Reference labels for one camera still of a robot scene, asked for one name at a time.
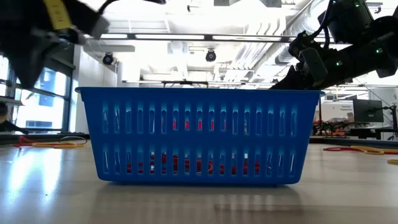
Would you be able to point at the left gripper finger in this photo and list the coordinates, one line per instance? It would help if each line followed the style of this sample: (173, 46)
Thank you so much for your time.
(31, 56)

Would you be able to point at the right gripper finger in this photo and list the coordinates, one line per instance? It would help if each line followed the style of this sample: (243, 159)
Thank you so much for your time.
(290, 82)

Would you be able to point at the yellow rubber band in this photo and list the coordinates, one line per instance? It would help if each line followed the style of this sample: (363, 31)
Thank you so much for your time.
(374, 152)
(53, 145)
(393, 162)

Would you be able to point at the thin black rubber band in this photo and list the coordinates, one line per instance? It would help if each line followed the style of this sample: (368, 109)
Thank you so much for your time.
(73, 137)

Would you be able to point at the white labelled cabinet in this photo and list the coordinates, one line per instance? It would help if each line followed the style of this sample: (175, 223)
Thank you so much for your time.
(337, 112)

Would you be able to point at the grey desk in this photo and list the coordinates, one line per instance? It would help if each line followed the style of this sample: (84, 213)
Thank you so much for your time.
(9, 101)

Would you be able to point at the black blank monitor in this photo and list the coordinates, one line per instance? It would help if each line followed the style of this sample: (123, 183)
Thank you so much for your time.
(368, 110)

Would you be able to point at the orange black robot equipment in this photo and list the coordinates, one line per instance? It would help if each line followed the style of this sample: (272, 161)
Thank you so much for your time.
(329, 127)

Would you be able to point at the dark work table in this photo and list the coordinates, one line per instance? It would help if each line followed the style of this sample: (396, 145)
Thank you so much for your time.
(367, 132)

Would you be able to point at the black desk support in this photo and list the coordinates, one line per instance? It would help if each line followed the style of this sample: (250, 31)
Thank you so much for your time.
(7, 128)

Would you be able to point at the thin white light bar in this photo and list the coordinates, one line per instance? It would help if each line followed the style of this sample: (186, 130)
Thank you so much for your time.
(186, 83)

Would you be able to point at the blue plastic basket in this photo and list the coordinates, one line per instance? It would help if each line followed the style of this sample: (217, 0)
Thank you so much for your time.
(199, 140)

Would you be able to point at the white tube light bar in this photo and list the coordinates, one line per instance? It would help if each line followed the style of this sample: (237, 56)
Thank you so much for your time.
(174, 36)

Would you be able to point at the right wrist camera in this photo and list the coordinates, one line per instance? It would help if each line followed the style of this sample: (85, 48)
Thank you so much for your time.
(348, 18)

